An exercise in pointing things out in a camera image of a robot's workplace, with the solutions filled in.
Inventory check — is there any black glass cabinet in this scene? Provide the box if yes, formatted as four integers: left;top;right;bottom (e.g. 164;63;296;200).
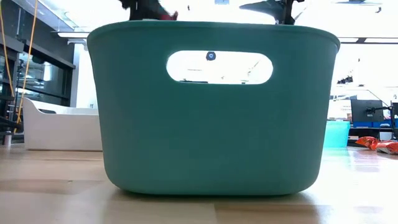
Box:
0;0;76;108

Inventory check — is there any dark teal plastic bin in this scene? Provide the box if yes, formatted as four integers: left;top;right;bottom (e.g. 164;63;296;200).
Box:
86;20;341;196

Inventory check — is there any red Skittles candy pack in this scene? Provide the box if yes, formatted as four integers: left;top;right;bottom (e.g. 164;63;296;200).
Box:
157;11;179;21

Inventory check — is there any blue storage box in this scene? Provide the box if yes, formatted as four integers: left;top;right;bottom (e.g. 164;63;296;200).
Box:
353;121;398;129

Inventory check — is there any black computer monitor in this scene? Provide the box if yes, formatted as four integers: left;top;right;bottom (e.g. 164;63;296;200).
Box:
350;99;385;123

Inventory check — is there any white plastic bin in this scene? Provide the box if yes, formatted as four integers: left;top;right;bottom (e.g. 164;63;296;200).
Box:
22;97;103;152

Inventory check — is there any orange Reese's candy pack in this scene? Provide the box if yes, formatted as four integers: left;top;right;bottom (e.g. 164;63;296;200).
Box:
355;136;382;151
375;141;398;156

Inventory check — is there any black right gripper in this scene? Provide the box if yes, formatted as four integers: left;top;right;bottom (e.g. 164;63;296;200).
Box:
239;0;305;25

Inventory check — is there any black aluminium table frame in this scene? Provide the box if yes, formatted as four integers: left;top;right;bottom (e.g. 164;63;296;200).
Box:
0;116;24;147

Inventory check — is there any yellow cable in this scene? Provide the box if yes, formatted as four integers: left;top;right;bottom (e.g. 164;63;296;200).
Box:
0;0;39;125

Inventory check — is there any light translucent teal bin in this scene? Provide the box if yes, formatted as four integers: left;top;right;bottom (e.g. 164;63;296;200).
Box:
323;120;351;149

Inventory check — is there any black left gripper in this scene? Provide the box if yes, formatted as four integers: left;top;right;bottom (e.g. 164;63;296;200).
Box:
119;0;165;21

